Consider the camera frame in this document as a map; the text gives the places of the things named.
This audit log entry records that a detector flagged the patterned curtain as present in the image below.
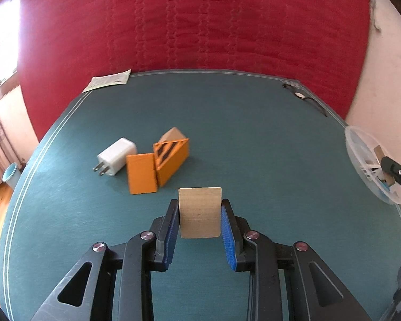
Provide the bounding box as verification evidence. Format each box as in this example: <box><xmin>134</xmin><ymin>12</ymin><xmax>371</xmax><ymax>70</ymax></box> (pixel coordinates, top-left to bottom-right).
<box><xmin>0</xmin><ymin>105</ymin><xmax>39</xmax><ymax>186</ymax></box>

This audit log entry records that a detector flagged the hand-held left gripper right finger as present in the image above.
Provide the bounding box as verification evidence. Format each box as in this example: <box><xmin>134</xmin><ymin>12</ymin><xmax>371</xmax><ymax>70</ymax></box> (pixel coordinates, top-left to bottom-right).
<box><xmin>221</xmin><ymin>199</ymin><xmax>375</xmax><ymax>321</ymax></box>

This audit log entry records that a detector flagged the light blue cup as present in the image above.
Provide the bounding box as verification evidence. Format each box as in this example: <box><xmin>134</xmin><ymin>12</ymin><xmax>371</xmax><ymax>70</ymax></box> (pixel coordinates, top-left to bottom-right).
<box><xmin>3</xmin><ymin>162</ymin><xmax>21</xmax><ymax>190</ymax></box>

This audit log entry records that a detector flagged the bright window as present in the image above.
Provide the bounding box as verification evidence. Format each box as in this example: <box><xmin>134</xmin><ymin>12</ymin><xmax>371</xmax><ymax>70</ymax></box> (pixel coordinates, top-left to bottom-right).
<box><xmin>0</xmin><ymin>0</ymin><xmax>21</xmax><ymax>91</ymax></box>

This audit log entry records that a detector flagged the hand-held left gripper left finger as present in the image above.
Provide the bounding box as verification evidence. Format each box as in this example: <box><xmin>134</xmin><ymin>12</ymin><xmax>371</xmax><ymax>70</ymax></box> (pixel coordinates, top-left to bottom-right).
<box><xmin>30</xmin><ymin>199</ymin><xmax>181</xmax><ymax>321</ymax></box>

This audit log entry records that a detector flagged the red quilted blanket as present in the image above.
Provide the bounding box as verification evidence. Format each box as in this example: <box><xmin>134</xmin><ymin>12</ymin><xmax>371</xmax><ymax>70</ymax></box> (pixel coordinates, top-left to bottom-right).
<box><xmin>16</xmin><ymin>0</ymin><xmax>370</xmax><ymax>143</ymax></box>

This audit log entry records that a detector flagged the printed paper sheet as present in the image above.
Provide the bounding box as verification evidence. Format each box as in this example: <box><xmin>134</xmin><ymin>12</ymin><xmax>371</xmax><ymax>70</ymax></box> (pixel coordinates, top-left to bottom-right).
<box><xmin>82</xmin><ymin>69</ymin><xmax>132</xmax><ymax>94</ymax></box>

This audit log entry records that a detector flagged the clear plastic bowl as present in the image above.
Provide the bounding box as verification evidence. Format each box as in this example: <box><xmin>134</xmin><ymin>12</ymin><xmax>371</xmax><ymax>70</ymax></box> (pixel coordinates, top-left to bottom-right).
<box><xmin>344</xmin><ymin>125</ymin><xmax>401</xmax><ymax>205</ymax></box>

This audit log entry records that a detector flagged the white wall charger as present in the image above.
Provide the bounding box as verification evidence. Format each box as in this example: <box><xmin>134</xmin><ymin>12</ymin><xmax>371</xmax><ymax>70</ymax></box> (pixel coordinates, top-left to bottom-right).
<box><xmin>92</xmin><ymin>137</ymin><xmax>138</xmax><ymax>178</ymax></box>

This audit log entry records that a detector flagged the orange black-striped wedge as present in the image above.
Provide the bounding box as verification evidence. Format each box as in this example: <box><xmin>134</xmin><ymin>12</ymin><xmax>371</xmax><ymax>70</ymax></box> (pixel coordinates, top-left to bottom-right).
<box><xmin>153</xmin><ymin>137</ymin><xmax>190</xmax><ymax>188</ymax></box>

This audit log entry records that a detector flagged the plain orange block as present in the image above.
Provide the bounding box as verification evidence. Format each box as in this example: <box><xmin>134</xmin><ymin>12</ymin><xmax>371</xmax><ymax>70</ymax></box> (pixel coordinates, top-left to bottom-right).
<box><xmin>126</xmin><ymin>153</ymin><xmax>159</xmax><ymax>195</ymax></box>

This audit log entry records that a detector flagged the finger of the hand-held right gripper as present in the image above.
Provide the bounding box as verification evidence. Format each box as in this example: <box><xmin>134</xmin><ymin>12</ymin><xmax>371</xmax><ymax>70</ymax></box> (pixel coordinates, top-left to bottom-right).
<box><xmin>380</xmin><ymin>155</ymin><xmax>401</xmax><ymax>198</ymax></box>

